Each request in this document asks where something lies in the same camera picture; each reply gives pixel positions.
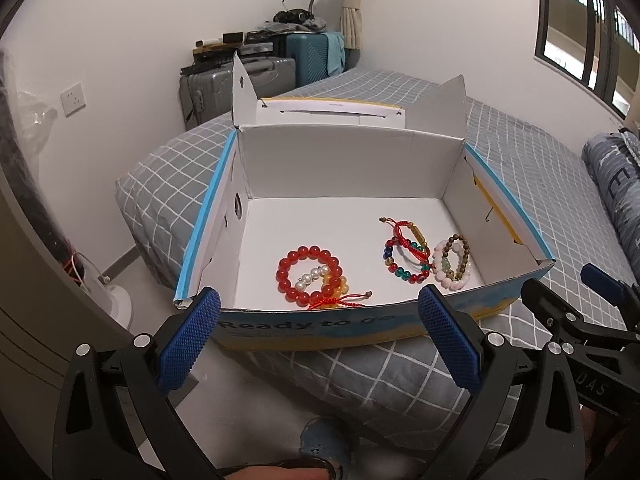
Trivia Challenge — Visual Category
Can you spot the pile of black devices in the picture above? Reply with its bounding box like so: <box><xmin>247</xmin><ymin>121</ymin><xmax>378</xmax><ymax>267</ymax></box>
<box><xmin>192</xmin><ymin>31</ymin><xmax>275</xmax><ymax>69</ymax></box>

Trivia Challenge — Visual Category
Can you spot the beige curtain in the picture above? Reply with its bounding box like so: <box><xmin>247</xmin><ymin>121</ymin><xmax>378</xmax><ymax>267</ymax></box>
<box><xmin>339</xmin><ymin>0</ymin><xmax>364</xmax><ymax>67</ymax></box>

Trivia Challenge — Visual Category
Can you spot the grey suitcase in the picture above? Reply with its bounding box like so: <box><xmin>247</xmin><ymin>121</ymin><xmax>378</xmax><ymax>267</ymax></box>
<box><xmin>178</xmin><ymin>57</ymin><xmax>297</xmax><ymax>131</ymax></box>

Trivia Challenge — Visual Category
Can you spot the multicoloured glass bead bracelet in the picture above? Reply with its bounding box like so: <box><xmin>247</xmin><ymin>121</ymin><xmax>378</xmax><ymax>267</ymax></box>
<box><xmin>382</xmin><ymin>240</ymin><xmax>434</xmax><ymax>284</ymax></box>

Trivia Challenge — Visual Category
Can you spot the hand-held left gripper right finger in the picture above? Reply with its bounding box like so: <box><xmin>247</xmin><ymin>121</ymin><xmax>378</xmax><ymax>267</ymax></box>
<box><xmin>417</xmin><ymin>284</ymin><xmax>586</xmax><ymax>480</ymax></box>

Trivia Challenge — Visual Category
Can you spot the black bag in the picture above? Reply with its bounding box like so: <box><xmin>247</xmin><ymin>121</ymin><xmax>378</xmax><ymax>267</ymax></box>
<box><xmin>272</xmin><ymin>7</ymin><xmax>328</xmax><ymax>34</ymax></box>

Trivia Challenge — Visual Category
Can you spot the orange bead bracelet red cord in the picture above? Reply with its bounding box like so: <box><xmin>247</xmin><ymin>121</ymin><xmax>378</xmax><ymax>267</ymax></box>
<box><xmin>307</xmin><ymin>272</ymin><xmax>375</xmax><ymax>311</ymax></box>

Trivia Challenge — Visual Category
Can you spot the blue-grey printed quilt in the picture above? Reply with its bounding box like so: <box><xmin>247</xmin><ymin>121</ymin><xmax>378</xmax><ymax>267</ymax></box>
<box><xmin>581</xmin><ymin>132</ymin><xmax>640</xmax><ymax>281</ymax></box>

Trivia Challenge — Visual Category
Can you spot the white floor fan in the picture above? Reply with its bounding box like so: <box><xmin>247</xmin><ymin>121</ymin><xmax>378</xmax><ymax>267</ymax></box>
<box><xmin>70</xmin><ymin>252</ymin><xmax>132</xmax><ymax>334</ymax></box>

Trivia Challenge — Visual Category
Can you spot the white pearl bracelet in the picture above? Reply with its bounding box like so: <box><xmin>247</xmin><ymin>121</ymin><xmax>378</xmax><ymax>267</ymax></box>
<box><xmin>294</xmin><ymin>266</ymin><xmax>332</xmax><ymax>291</ymax></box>

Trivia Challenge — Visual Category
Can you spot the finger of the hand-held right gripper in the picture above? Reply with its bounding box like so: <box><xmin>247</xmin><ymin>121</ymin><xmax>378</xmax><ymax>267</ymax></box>
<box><xmin>520</xmin><ymin>277</ymin><xmax>585</xmax><ymax>347</ymax></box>
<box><xmin>581</xmin><ymin>262</ymin><xmax>640</xmax><ymax>318</ymax></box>

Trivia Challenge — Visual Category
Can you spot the bed with grey checked sheet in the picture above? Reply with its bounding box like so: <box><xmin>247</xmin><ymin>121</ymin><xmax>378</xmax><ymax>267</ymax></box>
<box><xmin>115</xmin><ymin>67</ymin><xmax>640</xmax><ymax>433</ymax></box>

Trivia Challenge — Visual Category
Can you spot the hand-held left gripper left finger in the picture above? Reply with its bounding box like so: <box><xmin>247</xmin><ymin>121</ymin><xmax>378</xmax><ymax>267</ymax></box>
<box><xmin>52</xmin><ymin>287</ymin><xmax>236</xmax><ymax>480</ymax></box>

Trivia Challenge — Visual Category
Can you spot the pink and white bead bracelet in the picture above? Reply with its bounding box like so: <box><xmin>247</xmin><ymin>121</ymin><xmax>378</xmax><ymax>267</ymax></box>
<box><xmin>431</xmin><ymin>241</ymin><xmax>474</xmax><ymax>292</ymax></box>

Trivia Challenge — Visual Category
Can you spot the dark framed window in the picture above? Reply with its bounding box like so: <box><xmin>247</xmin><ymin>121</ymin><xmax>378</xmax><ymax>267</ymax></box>
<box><xmin>534</xmin><ymin>0</ymin><xmax>640</xmax><ymax>122</ymax></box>

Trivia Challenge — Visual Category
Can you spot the blue slipper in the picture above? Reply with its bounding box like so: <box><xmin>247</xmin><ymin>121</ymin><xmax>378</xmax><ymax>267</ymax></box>
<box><xmin>300</xmin><ymin>417</ymin><xmax>359</xmax><ymax>477</ymax></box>

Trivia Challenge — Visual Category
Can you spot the light blue cloth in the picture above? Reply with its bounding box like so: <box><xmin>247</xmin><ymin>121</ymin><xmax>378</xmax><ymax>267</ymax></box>
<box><xmin>327</xmin><ymin>32</ymin><xmax>347</xmax><ymax>77</ymax></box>

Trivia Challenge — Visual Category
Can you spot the brown and green bead bracelet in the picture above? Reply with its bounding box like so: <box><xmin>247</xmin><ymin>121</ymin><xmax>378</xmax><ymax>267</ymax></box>
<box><xmin>440</xmin><ymin>233</ymin><xmax>474</xmax><ymax>281</ymax></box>

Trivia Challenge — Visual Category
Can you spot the red cord bracelet gold bar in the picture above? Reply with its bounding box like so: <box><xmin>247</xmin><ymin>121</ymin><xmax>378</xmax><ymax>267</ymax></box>
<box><xmin>378</xmin><ymin>216</ymin><xmax>432</xmax><ymax>261</ymax></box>

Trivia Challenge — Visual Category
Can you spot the white wall socket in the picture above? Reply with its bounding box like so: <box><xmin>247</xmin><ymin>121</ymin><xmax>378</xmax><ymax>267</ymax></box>
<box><xmin>61</xmin><ymin>82</ymin><xmax>87</xmax><ymax>116</ymax></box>

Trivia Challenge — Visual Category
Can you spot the person's leg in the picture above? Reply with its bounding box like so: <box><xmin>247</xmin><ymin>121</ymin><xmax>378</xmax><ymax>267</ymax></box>
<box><xmin>220</xmin><ymin>462</ymin><xmax>332</xmax><ymax>480</ymax></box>

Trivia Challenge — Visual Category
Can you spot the teal suitcase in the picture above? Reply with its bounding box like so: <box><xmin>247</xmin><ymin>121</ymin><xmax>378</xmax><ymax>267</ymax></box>
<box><xmin>286</xmin><ymin>31</ymin><xmax>346</xmax><ymax>89</ymax></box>

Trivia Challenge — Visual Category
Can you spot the white cardboard box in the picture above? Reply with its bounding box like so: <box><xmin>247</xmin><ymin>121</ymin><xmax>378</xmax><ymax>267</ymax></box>
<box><xmin>172</xmin><ymin>51</ymin><xmax>557</xmax><ymax>352</ymax></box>

